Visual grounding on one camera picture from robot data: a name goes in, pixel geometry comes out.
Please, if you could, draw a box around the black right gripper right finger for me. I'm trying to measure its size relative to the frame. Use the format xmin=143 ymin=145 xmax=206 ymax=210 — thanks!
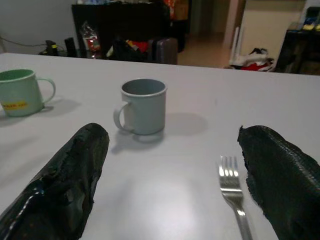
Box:
xmin=236 ymin=125 xmax=320 ymax=240

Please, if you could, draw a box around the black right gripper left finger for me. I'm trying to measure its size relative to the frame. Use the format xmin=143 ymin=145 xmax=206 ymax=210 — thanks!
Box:
xmin=0 ymin=122 xmax=111 ymax=240

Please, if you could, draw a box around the silver metal fork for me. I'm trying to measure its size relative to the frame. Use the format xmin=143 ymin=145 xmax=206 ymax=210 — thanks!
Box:
xmin=218 ymin=155 xmax=254 ymax=240

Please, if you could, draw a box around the green plastic mug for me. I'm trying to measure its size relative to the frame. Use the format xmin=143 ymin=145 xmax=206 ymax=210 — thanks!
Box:
xmin=0 ymin=69 xmax=57 ymax=118

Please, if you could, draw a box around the grey plastic mug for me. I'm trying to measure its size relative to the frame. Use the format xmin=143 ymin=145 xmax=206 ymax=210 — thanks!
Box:
xmin=113 ymin=78 xmax=168 ymax=136

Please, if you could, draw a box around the pile of red white clothes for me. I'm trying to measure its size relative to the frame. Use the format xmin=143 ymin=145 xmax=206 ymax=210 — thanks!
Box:
xmin=229 ymin=47 xmax=276 ymax=72

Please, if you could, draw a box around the black shelf unit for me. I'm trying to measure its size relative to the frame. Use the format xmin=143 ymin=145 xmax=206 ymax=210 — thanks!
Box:
xmin=275 ymin=21 xmax=320 ymax=75

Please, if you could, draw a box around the black charger device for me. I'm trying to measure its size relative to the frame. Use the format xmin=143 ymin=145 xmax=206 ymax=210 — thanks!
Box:
xmin=38 ymin=39 xmax=60 ymax=56

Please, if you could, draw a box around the black speaker box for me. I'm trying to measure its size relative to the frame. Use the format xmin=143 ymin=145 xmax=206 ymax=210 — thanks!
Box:
xmin=64 ymin=37 xmax=77 ymax=57

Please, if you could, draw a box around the clear plastic snack bag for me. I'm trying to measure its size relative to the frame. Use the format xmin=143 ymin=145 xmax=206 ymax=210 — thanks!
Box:
xmin=80 ymin=21 xmax=101 ymax=53

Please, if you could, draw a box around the black bag with clothes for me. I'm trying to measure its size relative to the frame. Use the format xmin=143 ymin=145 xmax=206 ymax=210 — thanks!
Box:
xmin=106 ymin=36 xmax=150 ymax=63

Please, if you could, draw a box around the grey suitcase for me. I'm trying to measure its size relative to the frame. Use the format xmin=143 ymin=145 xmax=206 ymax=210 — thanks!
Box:
xmin=147 ymin=37 xmax=179 ymax=65

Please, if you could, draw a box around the dark wooden cabinet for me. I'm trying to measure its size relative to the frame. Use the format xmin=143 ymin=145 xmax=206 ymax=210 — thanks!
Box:
xmin=71 ymin=0 xmax=190 ymax=60

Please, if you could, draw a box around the white cable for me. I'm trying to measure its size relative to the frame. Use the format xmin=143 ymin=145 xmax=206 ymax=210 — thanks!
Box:
xmin=0 ymin=34 xmax=47 ymax=48

